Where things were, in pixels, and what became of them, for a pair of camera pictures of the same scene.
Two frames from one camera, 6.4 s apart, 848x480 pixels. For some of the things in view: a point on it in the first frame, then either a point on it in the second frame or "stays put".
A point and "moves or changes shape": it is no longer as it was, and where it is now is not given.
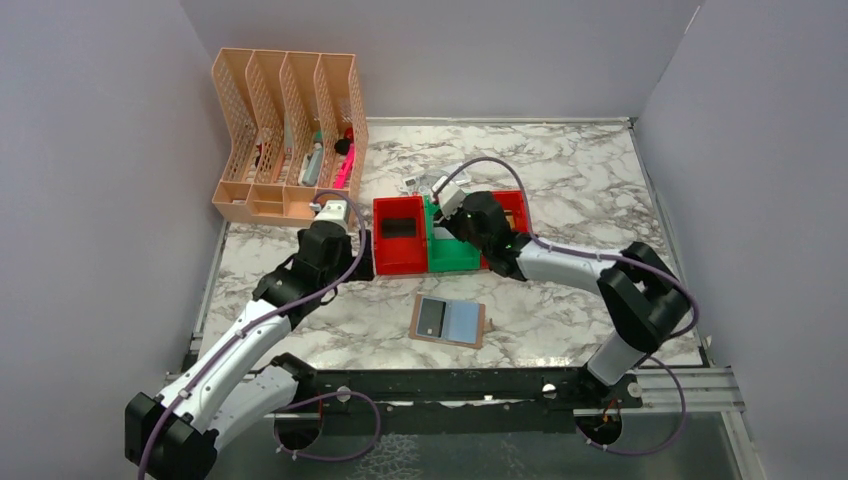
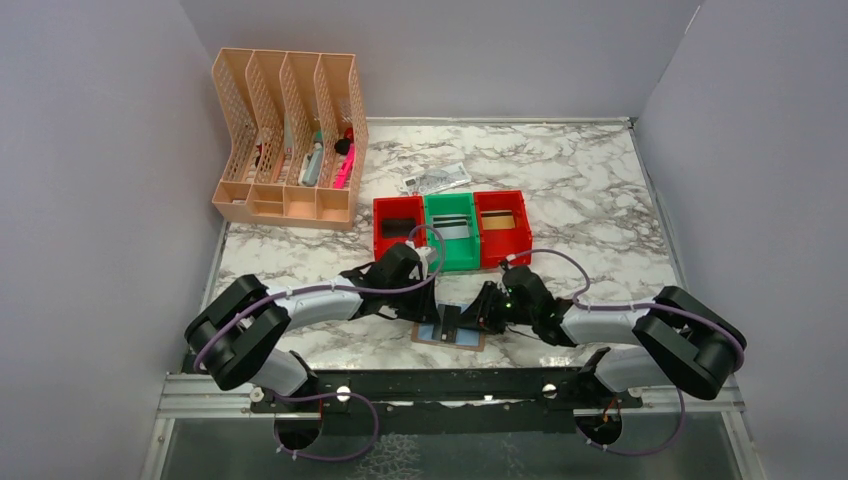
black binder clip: [342, 146] stays put
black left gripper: [324, 242] to [419, 304]
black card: [431, 318] moves or changes shape
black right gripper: [460, 224] to [484, 307]
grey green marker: [312, 170] stays put
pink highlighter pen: [343, 177] stays put
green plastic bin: [445, 254] stays put
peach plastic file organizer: [299, 140] stays put
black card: [398, 227] stays put
